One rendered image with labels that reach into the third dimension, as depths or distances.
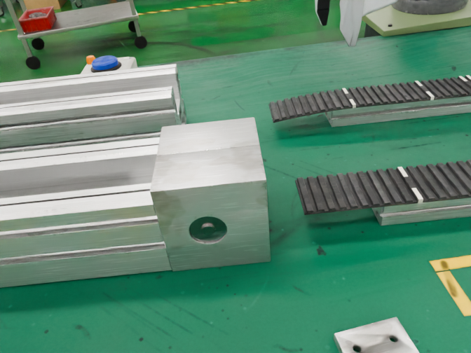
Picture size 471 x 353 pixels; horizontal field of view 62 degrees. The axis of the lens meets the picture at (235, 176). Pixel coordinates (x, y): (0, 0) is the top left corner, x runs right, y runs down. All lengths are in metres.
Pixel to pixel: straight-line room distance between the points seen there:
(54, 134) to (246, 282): 0.30
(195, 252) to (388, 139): 0.30
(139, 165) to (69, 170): 0.07
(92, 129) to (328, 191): 0.29
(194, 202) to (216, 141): 0.07
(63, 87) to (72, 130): 0.08
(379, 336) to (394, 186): 0.15
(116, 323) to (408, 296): 0.24
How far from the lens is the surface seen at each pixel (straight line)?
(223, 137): 0.36
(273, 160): 0.49
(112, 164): 0.39
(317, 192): 0.38
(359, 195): 0.39
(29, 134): 0.54
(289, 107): 0.54
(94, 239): 0.35
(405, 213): 0.41
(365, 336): 0.32
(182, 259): 0.36
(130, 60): 0.68
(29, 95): 0.60
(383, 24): 0.91
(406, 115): 0.58
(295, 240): 0.39
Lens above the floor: 1.06
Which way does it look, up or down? 37 degrees down
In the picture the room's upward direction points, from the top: 6 degrees counter-clockwise
